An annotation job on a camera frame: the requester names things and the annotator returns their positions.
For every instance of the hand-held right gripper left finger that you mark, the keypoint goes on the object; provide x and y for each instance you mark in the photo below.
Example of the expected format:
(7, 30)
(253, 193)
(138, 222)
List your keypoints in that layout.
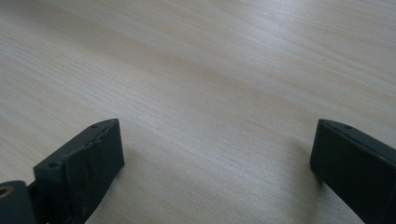
(84, 168)

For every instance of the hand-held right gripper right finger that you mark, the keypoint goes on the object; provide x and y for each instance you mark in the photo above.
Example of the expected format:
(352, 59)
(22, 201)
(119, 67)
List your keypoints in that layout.
(355, 168)

